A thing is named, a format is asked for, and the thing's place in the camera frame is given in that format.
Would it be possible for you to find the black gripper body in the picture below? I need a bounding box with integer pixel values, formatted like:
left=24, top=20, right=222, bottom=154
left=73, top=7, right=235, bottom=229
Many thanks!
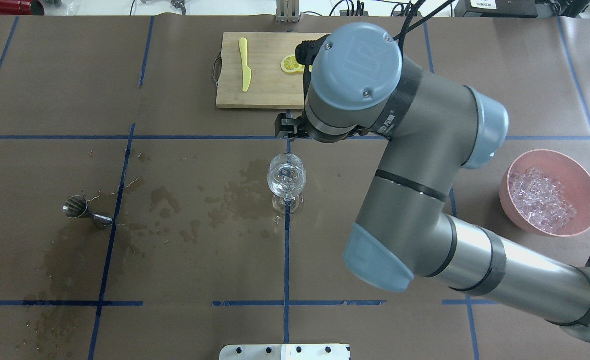
left=293, top=116, right=319, bottom=141

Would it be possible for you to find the steel double jigger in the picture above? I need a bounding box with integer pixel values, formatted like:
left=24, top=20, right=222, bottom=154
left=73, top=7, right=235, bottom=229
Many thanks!
left=62, top=194, right=113, bottom=229

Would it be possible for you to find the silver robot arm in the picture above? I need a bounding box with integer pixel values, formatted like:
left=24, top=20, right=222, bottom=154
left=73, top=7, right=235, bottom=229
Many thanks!
left=275, top=22, right=590, bottom=343

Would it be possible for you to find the clear wine glass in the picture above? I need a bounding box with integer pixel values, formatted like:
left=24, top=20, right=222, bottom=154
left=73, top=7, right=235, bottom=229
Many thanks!
left=267, top=153, right=307, bottom=215

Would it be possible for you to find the clear ice cubes pile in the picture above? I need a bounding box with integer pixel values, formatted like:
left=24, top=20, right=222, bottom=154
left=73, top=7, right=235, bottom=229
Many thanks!
left=508, top=166, right=577, bottom=234

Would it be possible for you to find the bamboo cutting board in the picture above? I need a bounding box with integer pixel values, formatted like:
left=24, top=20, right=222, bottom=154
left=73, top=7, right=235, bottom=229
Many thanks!
left=216, top=32, right=323, bottom=110

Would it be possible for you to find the yellow plastic knife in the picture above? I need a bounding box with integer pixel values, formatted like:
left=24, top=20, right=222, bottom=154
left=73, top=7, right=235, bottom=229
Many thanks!
left=238, top=37, right=253, bottom=93

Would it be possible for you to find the lemon slice front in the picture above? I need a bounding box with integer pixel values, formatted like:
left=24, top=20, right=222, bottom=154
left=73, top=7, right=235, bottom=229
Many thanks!
left=280, top=54, right=305, bottom=75

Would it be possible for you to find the black box device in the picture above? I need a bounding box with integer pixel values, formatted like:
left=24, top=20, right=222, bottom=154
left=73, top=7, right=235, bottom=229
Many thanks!
left=453, top=0, right=538, bottom=19

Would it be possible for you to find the pink bowl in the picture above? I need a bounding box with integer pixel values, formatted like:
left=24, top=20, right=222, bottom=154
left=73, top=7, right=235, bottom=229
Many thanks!
left=500, top=149, right=590, bottom=238

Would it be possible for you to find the red cylindrical bottle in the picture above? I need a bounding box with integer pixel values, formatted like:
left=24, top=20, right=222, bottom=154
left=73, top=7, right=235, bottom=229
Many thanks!
left=0, top=0, right=45, bottom=16

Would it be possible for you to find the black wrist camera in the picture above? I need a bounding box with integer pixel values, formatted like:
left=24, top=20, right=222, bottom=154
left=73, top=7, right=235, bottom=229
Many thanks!
left=295, top=34, right=330, bottom=72

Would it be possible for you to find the aluminium frame post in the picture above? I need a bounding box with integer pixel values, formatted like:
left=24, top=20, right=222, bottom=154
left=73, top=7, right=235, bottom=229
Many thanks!
left=276, top=0, right=302, bottom=24

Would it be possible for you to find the black camera cable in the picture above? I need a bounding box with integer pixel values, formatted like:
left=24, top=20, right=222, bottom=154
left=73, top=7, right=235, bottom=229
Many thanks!
left=393, top=0, right=458, bottom=51

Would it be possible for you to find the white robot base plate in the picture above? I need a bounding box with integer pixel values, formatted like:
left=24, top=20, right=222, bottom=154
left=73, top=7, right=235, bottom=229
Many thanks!
left=219, top=343, right=352, bottom=360

